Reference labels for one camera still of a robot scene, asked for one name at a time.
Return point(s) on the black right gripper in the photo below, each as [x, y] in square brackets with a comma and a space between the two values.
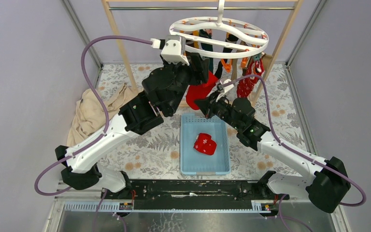
[208, 105]

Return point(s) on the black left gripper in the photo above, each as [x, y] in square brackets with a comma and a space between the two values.
[198, 74]

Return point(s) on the plain red sock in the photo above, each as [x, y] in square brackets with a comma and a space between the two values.
[201, 91]

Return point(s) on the red snowflake sock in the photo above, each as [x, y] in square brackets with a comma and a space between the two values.
[205, 144]

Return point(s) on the white round clip hanger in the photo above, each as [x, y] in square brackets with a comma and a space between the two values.
[231, 38]

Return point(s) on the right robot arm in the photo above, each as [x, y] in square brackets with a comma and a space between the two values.
[320, 180]

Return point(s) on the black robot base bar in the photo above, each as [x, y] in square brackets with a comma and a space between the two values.
[205, 195]

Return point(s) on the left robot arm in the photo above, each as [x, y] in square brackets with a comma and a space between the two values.
[82, 171]

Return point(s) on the dark teal sock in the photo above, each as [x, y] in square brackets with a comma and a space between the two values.
[207, 33]

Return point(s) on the red patterned sock pair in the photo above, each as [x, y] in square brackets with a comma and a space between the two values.
[246, 86]

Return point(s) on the light blue plastic basket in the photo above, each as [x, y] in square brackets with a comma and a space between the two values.
[193, 162]

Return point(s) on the tan brown sock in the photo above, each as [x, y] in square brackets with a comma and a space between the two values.
[266, 61]

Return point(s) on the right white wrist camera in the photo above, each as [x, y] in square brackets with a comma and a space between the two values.
[224, 85]

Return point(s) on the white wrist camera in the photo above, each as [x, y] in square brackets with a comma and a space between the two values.
[172, 49]
[224, 85]

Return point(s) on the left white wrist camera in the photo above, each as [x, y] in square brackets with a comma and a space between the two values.
[172, 49]

